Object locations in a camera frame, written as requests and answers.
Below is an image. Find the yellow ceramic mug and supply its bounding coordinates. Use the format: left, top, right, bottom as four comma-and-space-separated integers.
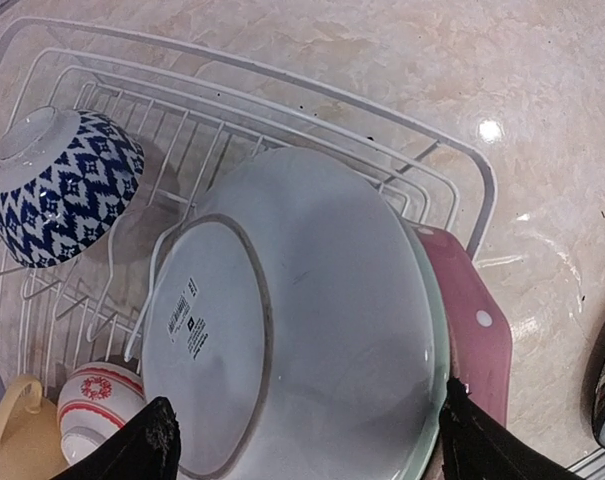
0, 374, 68, 479

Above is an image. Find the red teal patterned plate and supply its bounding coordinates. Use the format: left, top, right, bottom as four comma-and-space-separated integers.
141, 147, 434, 479

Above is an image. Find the white red patterned cup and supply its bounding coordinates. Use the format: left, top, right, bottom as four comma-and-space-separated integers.
57, 361, 146, 465

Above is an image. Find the white wire dish rack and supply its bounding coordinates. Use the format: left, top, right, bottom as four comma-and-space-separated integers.
0, 16, 497, 397

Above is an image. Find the blue white patterned bowl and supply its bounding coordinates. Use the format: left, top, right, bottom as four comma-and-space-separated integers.
0, 106, 145, 268

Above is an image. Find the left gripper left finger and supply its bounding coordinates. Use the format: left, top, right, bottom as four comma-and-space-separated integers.
56, 396, 181, 480

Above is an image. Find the light green flower plate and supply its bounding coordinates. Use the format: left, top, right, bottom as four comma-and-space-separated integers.
400, 218, 451, 479

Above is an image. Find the front aluminium rail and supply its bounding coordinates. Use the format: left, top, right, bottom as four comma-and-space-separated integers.
569, 449, 605, 480

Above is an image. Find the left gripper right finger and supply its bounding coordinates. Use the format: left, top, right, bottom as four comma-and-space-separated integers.
439, 377, 577, 480

